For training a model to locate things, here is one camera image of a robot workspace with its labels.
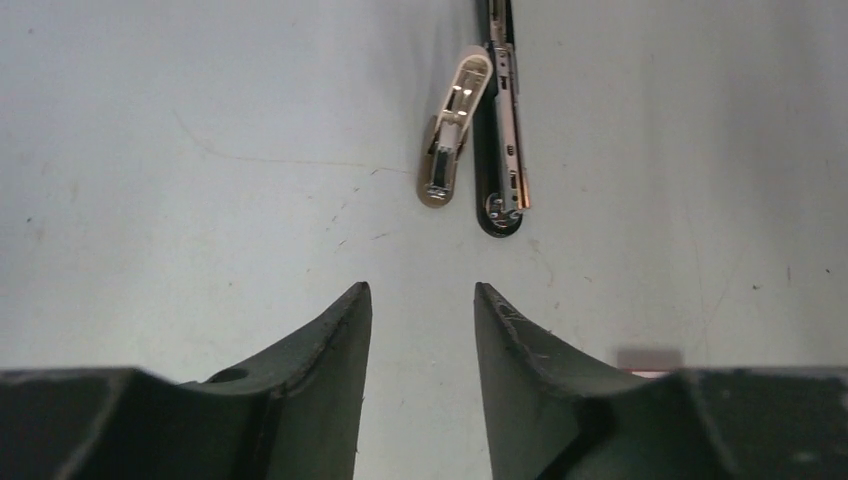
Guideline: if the white red staple box sleeve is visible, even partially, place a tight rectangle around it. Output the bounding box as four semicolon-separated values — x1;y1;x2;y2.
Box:
615;348;685;379

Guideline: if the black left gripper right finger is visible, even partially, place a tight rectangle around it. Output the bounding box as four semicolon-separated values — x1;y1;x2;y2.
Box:
474;283;847;479

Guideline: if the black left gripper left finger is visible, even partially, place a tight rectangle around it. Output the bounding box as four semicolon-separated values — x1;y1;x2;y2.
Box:
1;282;372;479

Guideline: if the beige stapler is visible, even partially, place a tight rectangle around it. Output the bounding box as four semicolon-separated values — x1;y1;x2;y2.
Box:
416;45;494;209

